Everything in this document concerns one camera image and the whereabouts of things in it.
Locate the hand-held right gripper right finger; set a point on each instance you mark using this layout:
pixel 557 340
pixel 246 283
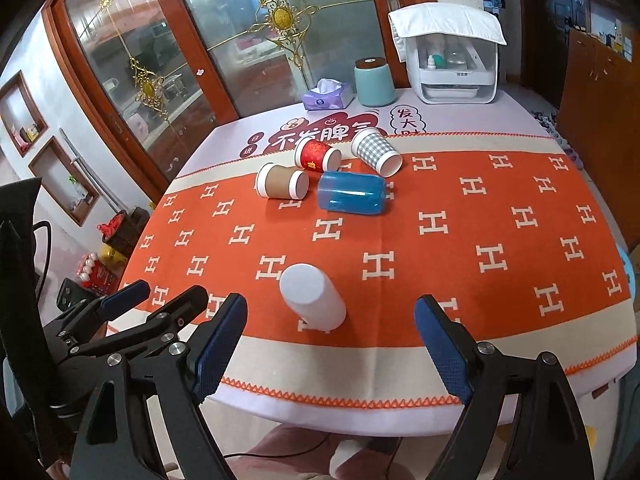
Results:
pixel 445 352

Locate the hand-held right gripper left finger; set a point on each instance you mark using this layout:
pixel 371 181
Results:
pixel 216 350

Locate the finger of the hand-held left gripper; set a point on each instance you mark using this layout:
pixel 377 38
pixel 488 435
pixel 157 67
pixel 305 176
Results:
pixel 182 305
pixel 125 298

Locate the white cup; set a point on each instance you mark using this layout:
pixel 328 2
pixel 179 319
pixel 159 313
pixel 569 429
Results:
pixel 312 300

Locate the brown paper cup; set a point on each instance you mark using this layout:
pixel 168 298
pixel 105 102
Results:
pixel 280 181

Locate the blue plastic cup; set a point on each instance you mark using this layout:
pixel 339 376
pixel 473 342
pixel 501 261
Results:
pixel 352 192

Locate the red paper cup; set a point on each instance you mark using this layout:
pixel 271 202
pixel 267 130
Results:
pixel 315 155

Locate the grey checked paper cup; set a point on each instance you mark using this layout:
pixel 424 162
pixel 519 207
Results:
pixel 375 150

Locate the dark basket with red filling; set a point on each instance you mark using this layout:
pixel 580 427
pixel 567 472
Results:
pixel 125 230

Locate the orange patterned tablecloth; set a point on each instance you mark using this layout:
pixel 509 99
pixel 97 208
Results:
pixel 475 240

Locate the blue stool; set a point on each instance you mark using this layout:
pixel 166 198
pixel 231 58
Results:
pixel 627 272

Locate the wooden glass door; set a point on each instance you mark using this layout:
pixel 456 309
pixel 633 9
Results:
pixel 300 35
pixel 125 60

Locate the purple tissue box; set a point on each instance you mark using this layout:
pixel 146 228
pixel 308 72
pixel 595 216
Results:
pixel 327 97

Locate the white countertop appliance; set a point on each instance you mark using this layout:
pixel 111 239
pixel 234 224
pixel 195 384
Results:
pixel 452 82

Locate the wooden cabinet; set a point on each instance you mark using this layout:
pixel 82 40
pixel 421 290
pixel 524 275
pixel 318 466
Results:
pixel 600 125

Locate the teal canister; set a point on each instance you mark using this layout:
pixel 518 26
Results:
pixel 372 82

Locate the small white bottle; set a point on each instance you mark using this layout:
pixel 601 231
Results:
pixel 433 61

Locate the white quilted cloth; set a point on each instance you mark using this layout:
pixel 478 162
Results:
pixel 442 22

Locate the wall niche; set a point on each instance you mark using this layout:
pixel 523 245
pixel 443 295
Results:
pixel 65 180
pixel 22 120

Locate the cluttered wall shelf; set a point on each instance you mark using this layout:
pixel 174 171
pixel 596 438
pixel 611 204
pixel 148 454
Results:
pixel 595 5

